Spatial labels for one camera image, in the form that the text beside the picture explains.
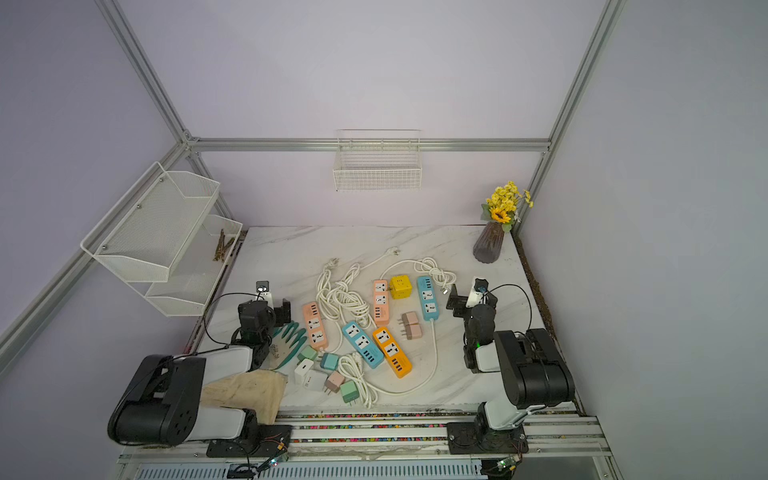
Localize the white USB charger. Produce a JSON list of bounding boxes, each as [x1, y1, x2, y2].
[[293, 359, 314, 388]]

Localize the beige plug adapter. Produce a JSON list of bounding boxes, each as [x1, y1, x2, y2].
[[404, 324, 423, 340], [401, 311, 419, 326]]

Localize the grey white plug adapter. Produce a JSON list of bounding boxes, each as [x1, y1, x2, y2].
[[303, 370, 328, 392]]

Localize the yellow cube socket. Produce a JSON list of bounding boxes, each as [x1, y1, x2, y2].
[[390, 275, 413, 300]]

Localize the dusty pink plug adapter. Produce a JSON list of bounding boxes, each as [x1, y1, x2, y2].
[[324, 371, 346, 394]]

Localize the bright green plug adapter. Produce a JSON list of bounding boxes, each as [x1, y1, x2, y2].
[[339, 380, 360, 404]]

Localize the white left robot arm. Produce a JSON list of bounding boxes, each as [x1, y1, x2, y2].
[[107, 298, 292, 457]]

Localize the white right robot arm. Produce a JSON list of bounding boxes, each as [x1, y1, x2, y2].
[[446, 278, 576, 435]]

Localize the teal plug adapter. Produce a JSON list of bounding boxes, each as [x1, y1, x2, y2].
[[319, 352, 340, 372]]

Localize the green coated work glove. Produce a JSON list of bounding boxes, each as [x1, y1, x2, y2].
[[264, 322, 307, 370]]

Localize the teal power strip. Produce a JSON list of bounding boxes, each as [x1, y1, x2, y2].
[[417, 276, 439, 322]]

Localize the short pink power strip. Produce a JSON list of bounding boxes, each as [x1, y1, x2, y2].
[[302, 302, 328, 350]]

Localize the purple ribbed glass vase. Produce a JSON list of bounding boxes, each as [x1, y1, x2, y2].
[[472, 221, 505, 264]]

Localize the beige cloth glove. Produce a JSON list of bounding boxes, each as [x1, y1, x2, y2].
[[201, 369, 288, 425]]

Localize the brown sticks on shelf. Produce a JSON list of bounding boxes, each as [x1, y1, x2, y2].
[[213, 229, 235, 262]]

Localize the orange power strip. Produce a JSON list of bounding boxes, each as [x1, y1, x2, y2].
[[373, 326, 412, 379]]

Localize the yellow artificial flower bouquet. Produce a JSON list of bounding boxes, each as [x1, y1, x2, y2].
[[481, 181, 534, 232]]

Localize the white mesh two-tier shelf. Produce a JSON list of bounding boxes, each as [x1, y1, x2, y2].
[[80, 162, 243, 317]]

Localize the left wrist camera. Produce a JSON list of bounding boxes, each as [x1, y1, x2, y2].
[[255, 280, 274, 308]]

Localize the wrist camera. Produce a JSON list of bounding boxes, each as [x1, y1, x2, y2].
[[255, 280, 274, 308], [466, 277, 489, 308]]

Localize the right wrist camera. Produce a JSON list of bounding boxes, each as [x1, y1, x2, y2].
[[466, 277, 489, 308]]

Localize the white coiled cable right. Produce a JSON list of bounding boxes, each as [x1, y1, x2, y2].
[[380, 256, 458, 289]]

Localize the white coiled cable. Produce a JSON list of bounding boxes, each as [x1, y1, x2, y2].
[[380, 256, 458, 289], [316, 245, 402, 331]]

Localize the white coiled cable left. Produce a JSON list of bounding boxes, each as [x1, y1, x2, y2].
[[316, 245, 402, 331]]

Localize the white bundled cable front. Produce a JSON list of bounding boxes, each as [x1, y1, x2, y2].
[[337, 350, 382, 409]]

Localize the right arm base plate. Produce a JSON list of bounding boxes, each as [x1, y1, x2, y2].
[[446, 415, 529, 455]]

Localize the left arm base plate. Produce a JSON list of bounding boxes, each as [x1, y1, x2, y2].
[[206, 425, 293, 458]]

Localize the aluminium frame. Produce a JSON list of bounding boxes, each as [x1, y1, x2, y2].
[[1, 1, 607, 479]]

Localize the white wire wall basket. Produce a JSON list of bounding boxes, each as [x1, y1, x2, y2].
[[333, 129, 423, 192]]

